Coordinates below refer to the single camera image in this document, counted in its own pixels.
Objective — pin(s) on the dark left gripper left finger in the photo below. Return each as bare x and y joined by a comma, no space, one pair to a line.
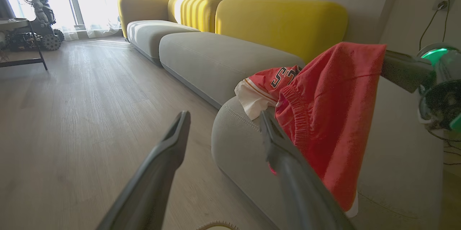
155,179

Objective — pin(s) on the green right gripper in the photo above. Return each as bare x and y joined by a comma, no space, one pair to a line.
444,89

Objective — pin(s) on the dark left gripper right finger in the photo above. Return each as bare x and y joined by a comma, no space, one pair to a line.
299,190

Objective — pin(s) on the red shorts with white trim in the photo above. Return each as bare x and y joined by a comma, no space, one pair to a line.
335,114

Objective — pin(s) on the red and white jersey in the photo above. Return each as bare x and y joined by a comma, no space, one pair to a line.
264,86

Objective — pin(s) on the large grey sofa seat cushion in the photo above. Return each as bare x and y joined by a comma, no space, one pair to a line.
396,158

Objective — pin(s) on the smooth wide yellow sofa backrest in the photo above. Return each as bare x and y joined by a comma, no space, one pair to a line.
284,25

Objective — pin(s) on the long grey sofa seat cushion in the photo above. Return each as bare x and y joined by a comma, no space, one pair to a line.
223,61

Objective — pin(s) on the striped-lit grey sofa seat cushion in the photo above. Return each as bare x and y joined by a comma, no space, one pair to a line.
151,35

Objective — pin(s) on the ribbed yellow sofa backrest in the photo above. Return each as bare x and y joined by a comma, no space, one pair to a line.
198,12

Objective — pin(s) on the woven-rim white laundry basket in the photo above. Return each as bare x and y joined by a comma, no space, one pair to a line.
216,225

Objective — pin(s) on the humanoid robot on wheeled base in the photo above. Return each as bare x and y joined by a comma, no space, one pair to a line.
41,10

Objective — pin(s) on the black-legged side table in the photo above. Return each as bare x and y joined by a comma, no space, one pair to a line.
14,25

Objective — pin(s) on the white wall socket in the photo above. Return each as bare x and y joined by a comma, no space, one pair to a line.
440,1

